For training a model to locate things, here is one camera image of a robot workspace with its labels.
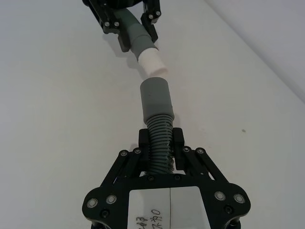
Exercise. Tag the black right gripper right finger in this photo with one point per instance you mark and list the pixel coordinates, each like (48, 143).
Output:
(202, 167)

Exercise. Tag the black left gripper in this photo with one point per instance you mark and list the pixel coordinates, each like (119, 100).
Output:
(126, 3)

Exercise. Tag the grey pipe with white tip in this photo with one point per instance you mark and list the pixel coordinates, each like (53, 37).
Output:
(140, 38)

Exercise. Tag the white table cloth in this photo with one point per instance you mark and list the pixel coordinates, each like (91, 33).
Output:
(59, 107)

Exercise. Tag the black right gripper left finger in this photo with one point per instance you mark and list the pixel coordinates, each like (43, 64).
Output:
(124, 167)

